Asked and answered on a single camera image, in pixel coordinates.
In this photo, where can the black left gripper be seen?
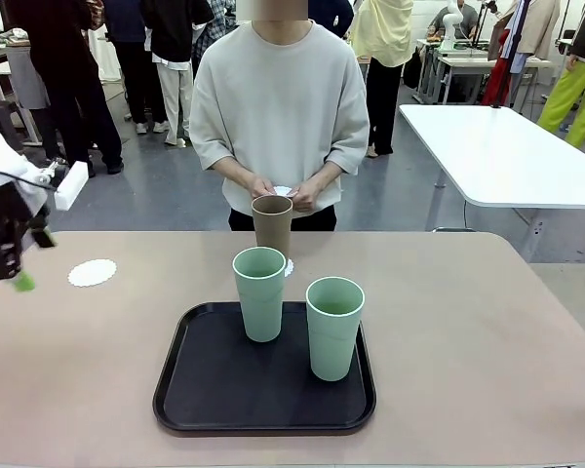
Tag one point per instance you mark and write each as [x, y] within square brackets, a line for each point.
[0, 234]

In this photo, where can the pale green tall cup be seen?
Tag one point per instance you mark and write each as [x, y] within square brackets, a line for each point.
[261, 307]
[334, 346]

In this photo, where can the brown tall cup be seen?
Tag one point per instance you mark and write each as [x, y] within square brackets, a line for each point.
[272, 229]

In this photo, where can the white scalloped paper coaster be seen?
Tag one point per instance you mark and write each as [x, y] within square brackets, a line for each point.
[284, 190]
[288, 268]
[91, 274]

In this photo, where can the black shoulder bag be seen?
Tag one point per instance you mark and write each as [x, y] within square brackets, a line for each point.
[412, 68]

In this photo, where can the person's left forearm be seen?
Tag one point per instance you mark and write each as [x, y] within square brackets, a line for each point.
[326, 176]

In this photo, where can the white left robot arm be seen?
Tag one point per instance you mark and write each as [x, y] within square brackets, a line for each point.
[0, 161]

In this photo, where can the small white robot arm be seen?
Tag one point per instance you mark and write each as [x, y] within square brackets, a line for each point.
[449, 24]

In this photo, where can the person's right forearm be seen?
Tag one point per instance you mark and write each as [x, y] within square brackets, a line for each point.
[236, 173]

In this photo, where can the person's right hand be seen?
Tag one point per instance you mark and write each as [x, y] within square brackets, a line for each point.
[263, 187]

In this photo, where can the person's left hand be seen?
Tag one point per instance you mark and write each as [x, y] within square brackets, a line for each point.
[308, 199]

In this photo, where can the grey plastic stool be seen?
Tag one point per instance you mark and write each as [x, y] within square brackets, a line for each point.
[5, 117]

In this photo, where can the person in black coat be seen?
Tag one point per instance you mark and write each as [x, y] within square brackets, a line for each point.
[68, 73]

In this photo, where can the person in navy jacket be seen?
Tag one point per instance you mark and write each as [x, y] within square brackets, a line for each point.
[127, 63]

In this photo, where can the person in white trousers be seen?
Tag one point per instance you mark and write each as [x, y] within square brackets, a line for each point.
[175, 92]

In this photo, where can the black plastic serving tray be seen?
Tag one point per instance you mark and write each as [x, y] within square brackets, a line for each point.
[224, 390]

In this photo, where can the person in beige sweater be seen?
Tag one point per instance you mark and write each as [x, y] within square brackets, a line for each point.
[280, 97]

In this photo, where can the person in blue checked shirt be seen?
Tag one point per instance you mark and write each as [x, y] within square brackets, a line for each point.
[222, 12]

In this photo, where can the person in yellow top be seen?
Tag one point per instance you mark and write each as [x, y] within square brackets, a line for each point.
[385, 34]

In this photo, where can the large white table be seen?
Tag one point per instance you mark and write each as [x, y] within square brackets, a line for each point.
[507, 156]

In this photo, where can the person in grey t-shirt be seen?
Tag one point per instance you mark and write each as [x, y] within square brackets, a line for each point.
[463, 22]

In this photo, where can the black pole stand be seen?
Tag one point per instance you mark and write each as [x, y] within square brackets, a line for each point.
[506, 63]

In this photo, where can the person in lime trousers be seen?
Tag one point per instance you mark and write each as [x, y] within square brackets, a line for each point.
[570, 92]

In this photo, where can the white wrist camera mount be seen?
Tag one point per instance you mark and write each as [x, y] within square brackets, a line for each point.
[70, 187]

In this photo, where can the white metal-frame desk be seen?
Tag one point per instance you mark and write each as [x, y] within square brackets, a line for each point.
[460, 61]

